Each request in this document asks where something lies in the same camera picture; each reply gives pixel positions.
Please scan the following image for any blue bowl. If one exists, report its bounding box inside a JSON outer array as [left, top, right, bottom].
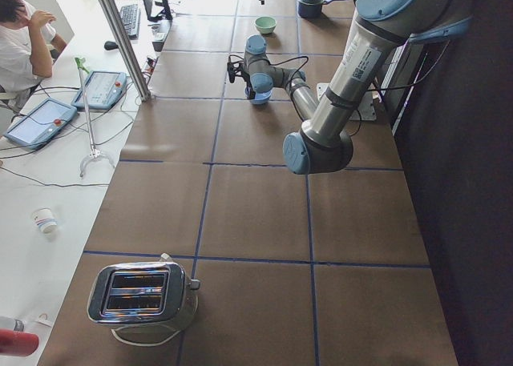
[[249, 90, 272, 106]]

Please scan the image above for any green bowl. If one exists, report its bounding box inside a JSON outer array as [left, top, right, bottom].
[[254, 16, 277, 35]]

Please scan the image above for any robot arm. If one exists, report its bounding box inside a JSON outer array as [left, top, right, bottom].
[[240, 0, 474, 175]]

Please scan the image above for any blue saucepan with lid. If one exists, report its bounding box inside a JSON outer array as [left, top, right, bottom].
[[297, 0, 350, 18]]

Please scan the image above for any black monitor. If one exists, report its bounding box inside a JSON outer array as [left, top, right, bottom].
[[143, 0, 173, 22]]

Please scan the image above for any black keyboard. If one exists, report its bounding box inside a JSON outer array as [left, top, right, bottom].
[[119, 4, 140, 39]]

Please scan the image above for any far teach pendant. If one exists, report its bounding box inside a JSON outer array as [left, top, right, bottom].
[[84, 70, 127, 111]]

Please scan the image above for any teach pendant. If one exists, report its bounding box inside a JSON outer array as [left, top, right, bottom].
[[3, 98, 78, 150], [84, 70, 127, 111]]

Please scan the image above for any black computer mouse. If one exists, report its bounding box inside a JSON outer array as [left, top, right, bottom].
[[103, 41, 119, 50]]

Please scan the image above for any grabber reacher stick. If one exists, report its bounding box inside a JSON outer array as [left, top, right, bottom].
[[75, 57, 115, 179]]

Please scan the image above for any near teach pendant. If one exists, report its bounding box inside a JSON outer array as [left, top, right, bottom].
[[3, 98, 78, 150]]

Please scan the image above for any chrome toaster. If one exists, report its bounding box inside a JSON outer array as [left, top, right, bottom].
[[87, 255, 200, 336]]

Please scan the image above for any seated person in white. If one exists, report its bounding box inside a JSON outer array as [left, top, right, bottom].
[[1, 0, 67, 94]]

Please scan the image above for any paper cup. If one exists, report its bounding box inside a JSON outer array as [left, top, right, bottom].
[[31, 207, 58, 234]]

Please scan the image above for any clear plastic bottle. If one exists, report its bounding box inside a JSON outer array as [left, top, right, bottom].
[[0, 316, 25, 332]]

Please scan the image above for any red bottle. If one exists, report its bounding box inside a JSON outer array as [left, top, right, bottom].
[[0, 329, 39, 356]]

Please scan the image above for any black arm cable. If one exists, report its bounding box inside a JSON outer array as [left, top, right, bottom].
[[228, 54, 450, 137]]

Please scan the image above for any aluminium frame post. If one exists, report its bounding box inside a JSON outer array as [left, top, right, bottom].
[[98, 0, 151, 102]]

